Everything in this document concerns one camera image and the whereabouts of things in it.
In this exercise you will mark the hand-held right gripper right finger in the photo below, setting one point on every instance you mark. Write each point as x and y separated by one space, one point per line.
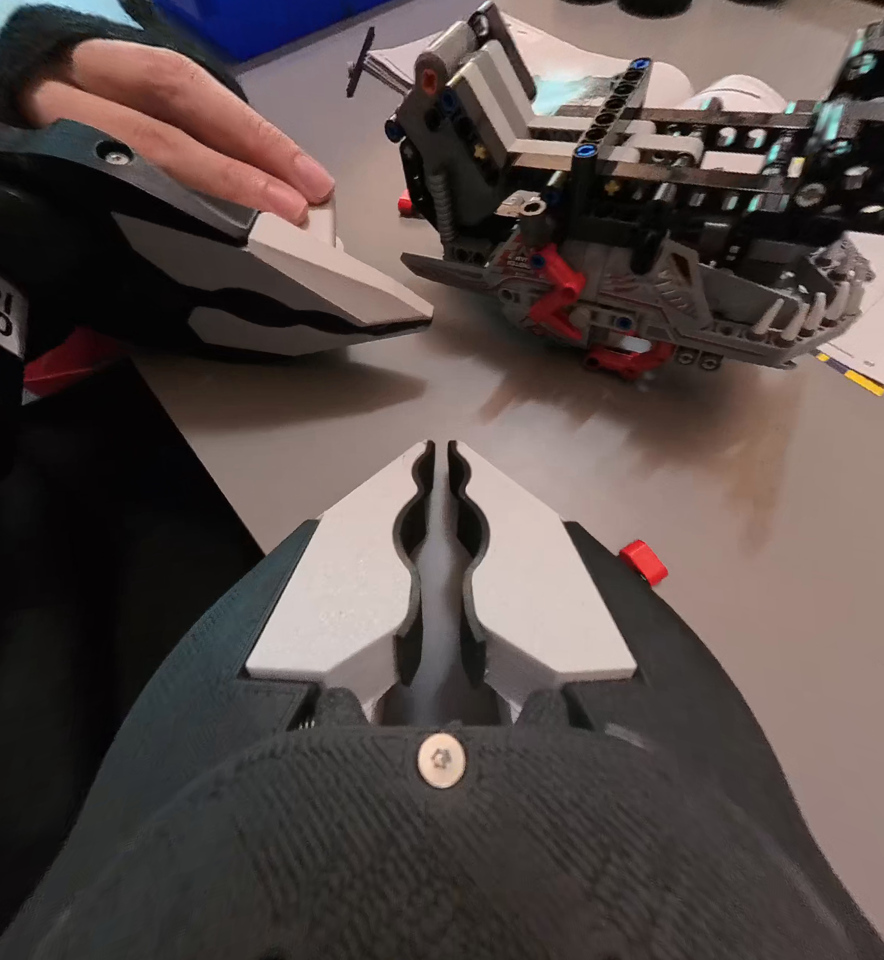
554 600

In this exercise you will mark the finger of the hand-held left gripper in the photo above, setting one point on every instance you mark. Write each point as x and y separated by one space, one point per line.
322 277
262 334

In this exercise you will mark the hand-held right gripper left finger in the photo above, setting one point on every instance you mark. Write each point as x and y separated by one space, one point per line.
329 600

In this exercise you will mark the small red brick pin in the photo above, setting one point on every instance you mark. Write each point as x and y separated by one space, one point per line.
642 562
406 202

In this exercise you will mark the grey red toy brick truck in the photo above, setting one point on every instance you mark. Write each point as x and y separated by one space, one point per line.
636 225

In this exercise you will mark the person's left hand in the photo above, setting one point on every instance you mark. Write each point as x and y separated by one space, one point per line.
187 120

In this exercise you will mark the black brick beam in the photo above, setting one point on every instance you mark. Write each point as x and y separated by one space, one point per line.
359 64

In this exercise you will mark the blue storage bin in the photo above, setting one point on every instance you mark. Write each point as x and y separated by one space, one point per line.
262 22

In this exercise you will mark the toy instruction booklet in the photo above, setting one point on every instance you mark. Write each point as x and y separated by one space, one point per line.
876 330

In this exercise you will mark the black toy wheel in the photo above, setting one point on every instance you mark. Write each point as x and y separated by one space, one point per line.
651 6

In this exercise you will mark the white curled paper sheet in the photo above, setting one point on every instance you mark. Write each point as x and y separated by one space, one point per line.
726 90

